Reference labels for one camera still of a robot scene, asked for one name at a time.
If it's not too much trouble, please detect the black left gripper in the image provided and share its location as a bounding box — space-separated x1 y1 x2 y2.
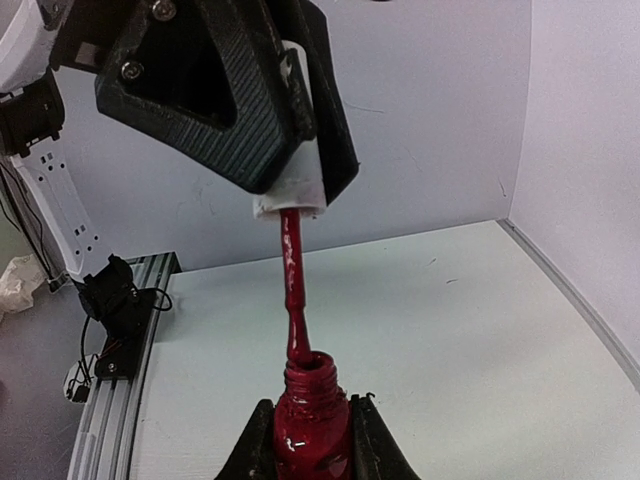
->
47 1 317 194

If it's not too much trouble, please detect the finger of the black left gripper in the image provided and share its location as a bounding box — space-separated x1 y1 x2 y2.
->
265 1 359 207

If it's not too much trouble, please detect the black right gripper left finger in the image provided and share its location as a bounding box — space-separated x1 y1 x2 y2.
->
215 399 278 480

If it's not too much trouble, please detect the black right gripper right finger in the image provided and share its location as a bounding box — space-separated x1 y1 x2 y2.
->
350 394 420 480

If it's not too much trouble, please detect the red nail polish bottle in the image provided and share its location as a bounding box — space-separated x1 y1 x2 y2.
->
272 351 353 479

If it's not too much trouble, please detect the white nail polish cap brush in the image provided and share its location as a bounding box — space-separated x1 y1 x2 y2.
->
250 40 329 369

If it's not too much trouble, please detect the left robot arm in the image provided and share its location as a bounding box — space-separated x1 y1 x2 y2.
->
1 1 359 316

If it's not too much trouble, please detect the crumpled white paper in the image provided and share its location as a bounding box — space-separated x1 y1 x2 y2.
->
0 254 46 318

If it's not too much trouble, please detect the aluminium front rail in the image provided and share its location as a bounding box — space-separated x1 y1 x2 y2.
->
64 252 181 479

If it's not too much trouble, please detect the aluminium rail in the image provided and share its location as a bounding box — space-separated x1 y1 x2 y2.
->
497 219 640 392
64 252 181 479

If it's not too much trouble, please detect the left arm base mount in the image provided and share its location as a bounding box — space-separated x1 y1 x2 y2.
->
63 255 173 403

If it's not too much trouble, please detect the aluminium back rail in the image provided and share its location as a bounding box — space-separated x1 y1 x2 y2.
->
497 219 640 392

